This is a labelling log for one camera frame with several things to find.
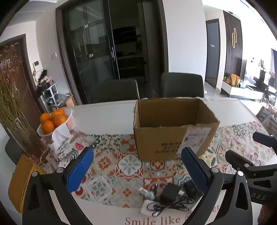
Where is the flat screen television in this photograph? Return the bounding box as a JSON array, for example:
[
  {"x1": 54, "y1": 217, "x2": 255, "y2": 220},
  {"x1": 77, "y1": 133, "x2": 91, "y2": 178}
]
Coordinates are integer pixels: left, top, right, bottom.
[{"x1": 239, "y1": 59, "x2": 247, "y2": 84}]

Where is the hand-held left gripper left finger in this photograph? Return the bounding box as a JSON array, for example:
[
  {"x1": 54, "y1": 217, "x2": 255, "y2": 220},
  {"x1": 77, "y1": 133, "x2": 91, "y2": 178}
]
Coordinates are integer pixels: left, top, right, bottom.
[{"x1": 22, "y1": 147, "x2": 94, "y2": 225}]

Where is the gold wall ornament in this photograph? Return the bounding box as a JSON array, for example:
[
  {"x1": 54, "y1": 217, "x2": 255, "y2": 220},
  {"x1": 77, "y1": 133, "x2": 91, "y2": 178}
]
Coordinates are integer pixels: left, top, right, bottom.
[{"x1": 231, "y1": 28, "x2": 238, "y2": 48}]

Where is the cardboard box on floor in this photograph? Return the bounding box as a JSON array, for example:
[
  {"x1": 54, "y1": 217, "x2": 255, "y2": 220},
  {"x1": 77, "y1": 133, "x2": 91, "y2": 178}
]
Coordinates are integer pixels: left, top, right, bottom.
[{"x1": 64, "y1": 94, "x2": 77, "y2": 108}]

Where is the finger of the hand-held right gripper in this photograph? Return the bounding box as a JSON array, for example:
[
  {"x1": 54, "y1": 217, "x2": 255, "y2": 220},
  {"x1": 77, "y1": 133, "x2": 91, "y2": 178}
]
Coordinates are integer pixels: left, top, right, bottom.
[
  {"x1": 225, "y1": 149, "x2": 277, "y2": 180},
  {"x1": 252, "y1": 132, "x2": 277, "y2": 155}
]

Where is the black power adapter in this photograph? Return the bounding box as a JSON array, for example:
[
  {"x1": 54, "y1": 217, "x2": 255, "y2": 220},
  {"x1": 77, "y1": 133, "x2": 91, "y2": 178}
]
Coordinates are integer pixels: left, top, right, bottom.
[{"x1": 160, "y1": 183, "x2": 180, "y2": 204}]

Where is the brown wooden door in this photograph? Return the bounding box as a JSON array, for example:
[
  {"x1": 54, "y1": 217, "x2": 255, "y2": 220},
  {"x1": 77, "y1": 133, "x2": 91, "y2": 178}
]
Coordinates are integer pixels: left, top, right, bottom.
[{"x1": 0, "y1": 35, "x2": 44, "y2": 122}]

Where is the black adapter cable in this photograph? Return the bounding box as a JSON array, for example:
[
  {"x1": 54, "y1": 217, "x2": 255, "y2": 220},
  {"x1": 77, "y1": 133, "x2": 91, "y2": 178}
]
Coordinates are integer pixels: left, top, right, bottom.
[{"x1": 147, "y1": 183, "x2": 195, "y2": 217}]

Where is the black rectangular device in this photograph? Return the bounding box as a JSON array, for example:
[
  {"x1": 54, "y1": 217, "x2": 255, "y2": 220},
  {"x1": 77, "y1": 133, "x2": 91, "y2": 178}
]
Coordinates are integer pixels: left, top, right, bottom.
[{"x1": 184, "y1": 180, "x2": 204, "y2": 199}]

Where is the white tissue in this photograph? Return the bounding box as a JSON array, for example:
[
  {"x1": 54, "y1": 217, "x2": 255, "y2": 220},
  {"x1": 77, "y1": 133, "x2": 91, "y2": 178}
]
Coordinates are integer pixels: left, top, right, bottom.
[{"x1": 48, "y1": 124, "x2": 75, "y2": 152}]

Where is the small white blue tube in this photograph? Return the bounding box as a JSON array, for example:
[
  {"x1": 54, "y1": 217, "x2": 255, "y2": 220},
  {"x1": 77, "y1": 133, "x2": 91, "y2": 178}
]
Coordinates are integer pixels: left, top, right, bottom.
[{"x1": 138, "y1": 187, "x2": 155, "y2": 200}]

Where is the dark slatted wall panel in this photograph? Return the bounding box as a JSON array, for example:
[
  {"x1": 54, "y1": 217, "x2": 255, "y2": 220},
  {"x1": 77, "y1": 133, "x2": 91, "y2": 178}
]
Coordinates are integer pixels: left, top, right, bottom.
[{"x1": 223, "y1": 10, "x2": 243, "y2": 87}]

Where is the white shoe rack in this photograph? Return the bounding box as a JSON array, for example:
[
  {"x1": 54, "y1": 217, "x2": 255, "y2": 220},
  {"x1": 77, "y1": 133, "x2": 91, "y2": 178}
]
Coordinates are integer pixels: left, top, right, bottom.
[{"x1": 42, "y1": 83, "x2": 59, "y2": 108}]

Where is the white low cabinet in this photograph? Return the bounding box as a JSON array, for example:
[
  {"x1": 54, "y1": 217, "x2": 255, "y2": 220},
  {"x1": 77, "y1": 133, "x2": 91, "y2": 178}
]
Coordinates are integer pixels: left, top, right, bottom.
[{"x1": 221, "y1": 82, "x2": 277, "y2": 100}]

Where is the white wall intercom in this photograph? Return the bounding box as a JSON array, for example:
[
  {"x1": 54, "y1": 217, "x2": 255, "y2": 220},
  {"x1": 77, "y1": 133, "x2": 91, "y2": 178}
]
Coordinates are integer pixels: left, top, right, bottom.
[{"x1": 32, "y1": 61, "x2": 43, "y2": 73}]

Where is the dark grey dining chair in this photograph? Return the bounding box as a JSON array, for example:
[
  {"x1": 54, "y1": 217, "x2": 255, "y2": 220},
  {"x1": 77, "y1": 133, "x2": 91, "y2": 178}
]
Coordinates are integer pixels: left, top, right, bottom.
[
  {"x1": 5, "y1": 137, "x2": 25, "y2": 165},
  {"x1": 91, "y1": 79, "x2": 140, "y2": 104},
  {"x1": 160, "y1": 72, "x2": 205, "y2": 98}
]

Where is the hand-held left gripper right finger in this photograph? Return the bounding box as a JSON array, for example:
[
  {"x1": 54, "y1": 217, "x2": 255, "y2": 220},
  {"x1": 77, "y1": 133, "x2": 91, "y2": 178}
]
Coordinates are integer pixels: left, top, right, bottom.
[{"x1": 181, "y1": 147, "x2": 253, "y2": 225}]

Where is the chair with patterned cushion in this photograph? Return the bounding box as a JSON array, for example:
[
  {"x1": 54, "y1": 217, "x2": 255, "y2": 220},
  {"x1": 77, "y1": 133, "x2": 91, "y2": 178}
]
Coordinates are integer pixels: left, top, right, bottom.
[{"x1": 256, "y1": 106, "x2": 277, "y2": 131}]

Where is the yellow paper bag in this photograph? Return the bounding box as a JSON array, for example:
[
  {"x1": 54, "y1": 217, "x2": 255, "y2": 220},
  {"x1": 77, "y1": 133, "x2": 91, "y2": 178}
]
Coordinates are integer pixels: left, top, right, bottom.
[{"x1": 230, "y1": 74, "x2": 240, "y2": 87}]

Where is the glass vase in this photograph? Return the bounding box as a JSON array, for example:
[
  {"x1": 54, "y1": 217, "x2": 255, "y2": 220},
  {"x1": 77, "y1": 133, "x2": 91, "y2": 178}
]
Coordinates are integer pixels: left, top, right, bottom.
[{"x1": 6, "y1": 118, "x2": 47, "y2": 161}]

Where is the brown cardboard box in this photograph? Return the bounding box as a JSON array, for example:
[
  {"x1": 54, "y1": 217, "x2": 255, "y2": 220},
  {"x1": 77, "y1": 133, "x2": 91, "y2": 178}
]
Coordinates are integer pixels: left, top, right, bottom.
[{"x1": 133, "y1": 97, "x2": 220, "y2": 161}]

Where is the small white box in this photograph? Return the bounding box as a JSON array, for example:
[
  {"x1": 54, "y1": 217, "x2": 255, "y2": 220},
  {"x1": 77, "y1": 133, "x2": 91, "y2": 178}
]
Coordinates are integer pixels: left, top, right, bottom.
[{"x1": 140, "y1": 200, "x2": 160, "y2": 217}]

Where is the grey room door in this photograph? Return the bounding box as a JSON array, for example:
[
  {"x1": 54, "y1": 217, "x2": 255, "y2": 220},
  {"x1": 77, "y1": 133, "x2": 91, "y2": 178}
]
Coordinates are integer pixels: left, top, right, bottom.
[{"x1": 205, "y1": 19, "x2": 221, "y2": 89}]

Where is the dark framed glass sliding door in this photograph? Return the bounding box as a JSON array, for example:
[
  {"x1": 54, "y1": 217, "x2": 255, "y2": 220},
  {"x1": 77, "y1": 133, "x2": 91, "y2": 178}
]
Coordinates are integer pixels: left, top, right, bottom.
[{"x1": 56, "y1": 0, "x2": 169, "y2": 105}]

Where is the yellow woven mat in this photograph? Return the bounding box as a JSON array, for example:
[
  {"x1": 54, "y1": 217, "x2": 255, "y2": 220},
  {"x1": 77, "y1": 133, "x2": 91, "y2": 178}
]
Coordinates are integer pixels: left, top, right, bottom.
[{"x1": 8, "y1": 154, "x2": 47, "y2": 213}]

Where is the pile of dark clothing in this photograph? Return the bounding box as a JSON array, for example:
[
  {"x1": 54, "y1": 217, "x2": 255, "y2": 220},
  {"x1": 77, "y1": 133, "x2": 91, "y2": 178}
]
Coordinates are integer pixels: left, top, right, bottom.
[{"x1": 36, "y1": 69, "x2": 54, "y2": 96}]

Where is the white plastic fruit basket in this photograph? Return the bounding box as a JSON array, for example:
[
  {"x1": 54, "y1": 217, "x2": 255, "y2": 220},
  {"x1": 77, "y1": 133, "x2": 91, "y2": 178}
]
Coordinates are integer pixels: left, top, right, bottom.
[{"x1": 37, "y1": 108, "x2": 74, "y2": 139}]

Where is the colourful patterned table mat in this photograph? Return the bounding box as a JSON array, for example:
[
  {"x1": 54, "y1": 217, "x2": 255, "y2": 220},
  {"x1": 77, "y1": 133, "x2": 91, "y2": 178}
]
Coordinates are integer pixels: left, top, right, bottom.
[{"x1": 41, "y1": 121, "x2": 275, "y2": 208}]

